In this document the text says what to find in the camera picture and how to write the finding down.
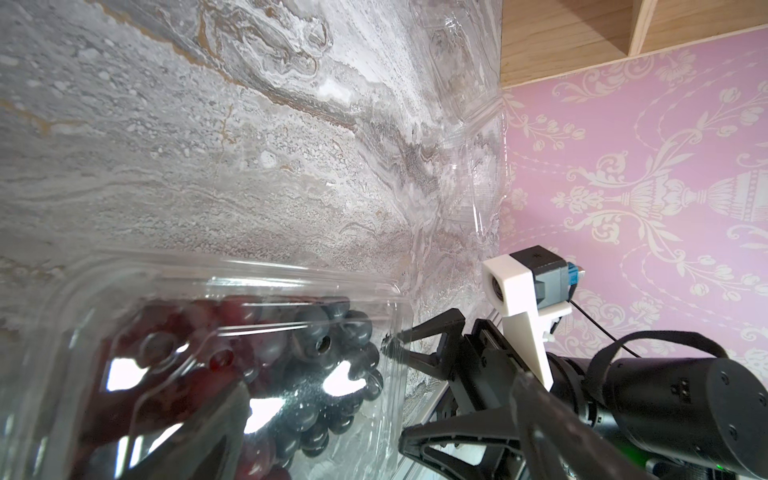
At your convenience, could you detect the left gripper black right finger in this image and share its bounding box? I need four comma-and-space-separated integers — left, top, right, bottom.
510, 373, 650, 480

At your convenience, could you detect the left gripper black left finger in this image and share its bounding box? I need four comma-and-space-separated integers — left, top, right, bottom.
122, 383, 250, 480

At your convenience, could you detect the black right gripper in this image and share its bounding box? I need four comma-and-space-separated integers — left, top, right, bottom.
381, 308, 595, 480

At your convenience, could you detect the dark red grape bunch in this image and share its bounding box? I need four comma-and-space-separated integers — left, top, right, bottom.
70, 297, 288, 479

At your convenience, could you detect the black grape bunch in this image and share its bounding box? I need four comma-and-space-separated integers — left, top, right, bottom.
269, 296, 384, 469

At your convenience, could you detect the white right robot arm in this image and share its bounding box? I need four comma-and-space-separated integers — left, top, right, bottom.
383, 309, 767, 479

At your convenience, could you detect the wooden shelf unit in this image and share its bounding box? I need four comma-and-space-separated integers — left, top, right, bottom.
500, 0, 767, 87

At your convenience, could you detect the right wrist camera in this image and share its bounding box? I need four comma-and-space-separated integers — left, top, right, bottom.
481, 245, 584, 390

